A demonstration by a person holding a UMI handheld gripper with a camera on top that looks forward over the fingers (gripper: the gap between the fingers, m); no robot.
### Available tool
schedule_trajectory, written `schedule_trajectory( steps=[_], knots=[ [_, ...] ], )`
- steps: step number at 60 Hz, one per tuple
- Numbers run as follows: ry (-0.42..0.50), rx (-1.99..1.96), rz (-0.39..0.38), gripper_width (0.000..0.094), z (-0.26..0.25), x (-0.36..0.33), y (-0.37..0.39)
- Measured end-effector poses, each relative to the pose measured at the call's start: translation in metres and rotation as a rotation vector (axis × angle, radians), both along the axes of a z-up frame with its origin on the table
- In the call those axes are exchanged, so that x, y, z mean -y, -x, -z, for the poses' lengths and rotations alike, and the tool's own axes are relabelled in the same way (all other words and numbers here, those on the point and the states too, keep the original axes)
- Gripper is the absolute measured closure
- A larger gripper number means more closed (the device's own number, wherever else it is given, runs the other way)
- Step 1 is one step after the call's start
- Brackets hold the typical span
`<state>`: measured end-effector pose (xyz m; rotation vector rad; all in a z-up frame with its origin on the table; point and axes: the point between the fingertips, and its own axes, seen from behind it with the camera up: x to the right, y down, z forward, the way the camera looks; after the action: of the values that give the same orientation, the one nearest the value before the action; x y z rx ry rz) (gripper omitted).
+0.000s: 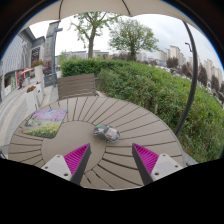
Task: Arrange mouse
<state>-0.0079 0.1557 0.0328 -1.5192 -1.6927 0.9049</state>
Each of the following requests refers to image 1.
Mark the red parasol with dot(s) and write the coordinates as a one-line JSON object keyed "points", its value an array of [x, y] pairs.
{"points": [[26, 70]]}

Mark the brown slatted chair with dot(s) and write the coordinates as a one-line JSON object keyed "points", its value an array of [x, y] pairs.
{"points": [[76, 86]]}

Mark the curved dark parasol pole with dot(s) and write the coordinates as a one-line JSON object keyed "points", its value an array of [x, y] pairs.
{"points": [[192, 86]]}

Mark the grey storefront building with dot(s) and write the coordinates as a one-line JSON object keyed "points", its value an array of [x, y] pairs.
{"points": [[15, 55]]}

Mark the thin-crowned tree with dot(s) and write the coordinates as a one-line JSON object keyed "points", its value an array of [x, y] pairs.
{"points": [[90, 46]]}

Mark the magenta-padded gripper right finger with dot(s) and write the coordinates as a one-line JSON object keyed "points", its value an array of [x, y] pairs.
{"points": [[146, 159]]}

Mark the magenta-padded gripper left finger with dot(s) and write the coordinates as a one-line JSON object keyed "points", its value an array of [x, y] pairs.
{"points": [[75, 160]]}

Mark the beige parasol canopy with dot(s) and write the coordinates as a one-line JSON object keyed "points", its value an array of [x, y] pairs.
{"points": [[100, 5]]}

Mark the grey sign pillar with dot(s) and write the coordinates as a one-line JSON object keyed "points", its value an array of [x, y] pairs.
{"points": [[51, 53]]}

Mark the round-crowned green tree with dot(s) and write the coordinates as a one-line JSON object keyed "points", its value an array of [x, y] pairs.
{"points": [[133, 35]]}

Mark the beige apartment buildings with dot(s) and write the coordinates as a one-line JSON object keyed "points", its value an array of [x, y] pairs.
{"points": [[175, 51]]}

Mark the tall white flower planter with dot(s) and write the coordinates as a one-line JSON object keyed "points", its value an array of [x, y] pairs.
{"points": [[38, 71]]}

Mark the floral print mouse pad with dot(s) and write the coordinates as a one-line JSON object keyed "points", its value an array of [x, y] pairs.
{"points": [[45, 124]]}

